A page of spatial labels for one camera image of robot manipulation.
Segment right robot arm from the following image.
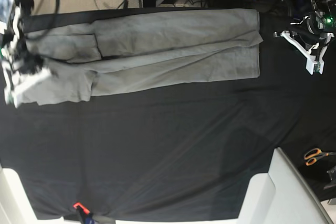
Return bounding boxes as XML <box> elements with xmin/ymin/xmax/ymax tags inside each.
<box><xmin>1</xmin><ymin>0</ymin><xmax>60</xmax><ymax>76</ymax></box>

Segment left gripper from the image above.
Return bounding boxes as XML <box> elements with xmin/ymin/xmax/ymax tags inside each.
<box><xmin>287</xmin><ymin>0</ymin><xmax>335</xmax><ymax>50</ymax></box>

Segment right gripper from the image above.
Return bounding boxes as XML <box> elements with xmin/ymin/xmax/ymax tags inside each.
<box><xmin>1</xmin><ymin>29</ymin><xmax>52</xmax><ymax>77</ymax></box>

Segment orange handled scissors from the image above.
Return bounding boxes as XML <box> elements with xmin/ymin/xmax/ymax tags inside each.
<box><xmin>303</xmin><ymin>148</ymin><xmax>335</xmax><ymax>166</ymax></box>

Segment orange black clamp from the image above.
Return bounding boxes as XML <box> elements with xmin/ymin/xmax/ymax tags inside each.
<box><xmin>73</xmin><ymin>202</ymin><xmax>95</xmax><ymax>224</ymax></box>

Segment black table cloth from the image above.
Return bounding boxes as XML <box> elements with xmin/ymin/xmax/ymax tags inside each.
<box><xmin>1</xmin><ymin>14</ymin><xmax>335</xmax><ymax>221</ymax></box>

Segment grey T-shirt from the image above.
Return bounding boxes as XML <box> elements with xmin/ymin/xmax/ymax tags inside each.
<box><xmin>18</xmin><ymin>9</ymin><xmax>263</xmax><ymax>105</ymax></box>

